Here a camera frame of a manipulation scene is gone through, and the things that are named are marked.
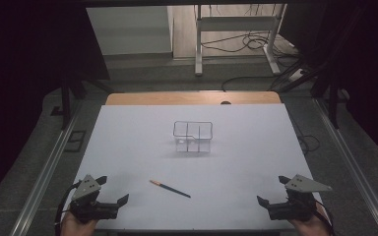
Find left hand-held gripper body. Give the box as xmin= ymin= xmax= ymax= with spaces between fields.
xmin=69 ymin=174 xmax=119 ymax=225

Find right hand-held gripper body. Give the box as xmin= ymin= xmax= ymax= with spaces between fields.
xmin=268 ymin=174 xmax=333 ymax=221

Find dark blue pencil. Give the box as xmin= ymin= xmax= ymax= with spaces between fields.
xmin=149 ymin=179 xmax=192 ymax=199

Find clear plastic pen holder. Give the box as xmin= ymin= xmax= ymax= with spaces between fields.
xmin=172 ymin=120 xmax=214 ymax=154

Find person's left hand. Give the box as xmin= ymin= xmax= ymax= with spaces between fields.
xmin=60 ymin=210 xmax=98 ymax=236

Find person's right hand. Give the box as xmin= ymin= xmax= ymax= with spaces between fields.
xmin=288 ymin=206 xmax=331 ymax=236

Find black floor socket plate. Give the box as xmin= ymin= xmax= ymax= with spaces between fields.
xmin=63 ymin=130 xmax=88 ymax=153

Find white table mat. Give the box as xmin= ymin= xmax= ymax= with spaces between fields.
xmin=56 ymin=103 xmax=333 ymax=231

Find black metal stand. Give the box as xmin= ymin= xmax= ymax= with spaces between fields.
xmin=59 ymin=73 xmax=114 ymax=131
xmin=275 ymin=58 xmax=346 ymax=130

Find white power strip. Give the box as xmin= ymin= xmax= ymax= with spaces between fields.
xmin=287 ymin=67 xmax=307 ymax=83

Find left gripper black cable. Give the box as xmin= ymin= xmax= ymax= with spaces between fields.
xmin=54 ymin=181 xmax=81 ymax=236

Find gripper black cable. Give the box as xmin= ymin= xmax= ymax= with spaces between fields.
xmin=54 ymin=181 xmax=81 ymax=236
xmin=314 ymin=199 xmax=337 ymax=236

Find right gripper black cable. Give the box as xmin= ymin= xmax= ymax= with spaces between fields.
xmin=314 ymin=199 xmax=337 ymax=236

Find looped black cable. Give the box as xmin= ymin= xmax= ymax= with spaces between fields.
xmin=295 ymin=133 xmax=321 ymax=155

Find aluminium floor rail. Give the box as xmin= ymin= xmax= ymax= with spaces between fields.
xmin=9 ymin=100 xmax=84 ymax=236
xmin=312 ymin=97 xmax=378 ymax=236

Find long black floor cable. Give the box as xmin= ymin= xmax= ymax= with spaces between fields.
xmin=220 ymin=76 xmax=277 ymax=92

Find tangled black floor cables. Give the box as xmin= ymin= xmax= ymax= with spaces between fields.
xmin=200 ymin=30 xmax=279 ymax=54

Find white wall panel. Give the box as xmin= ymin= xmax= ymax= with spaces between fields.
xmin=86 ymin=5 xmax=174 ymax=56

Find white metal desk frame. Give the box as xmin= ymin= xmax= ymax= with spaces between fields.
xmin=194 ymin=3 xmax=288 ymax=78

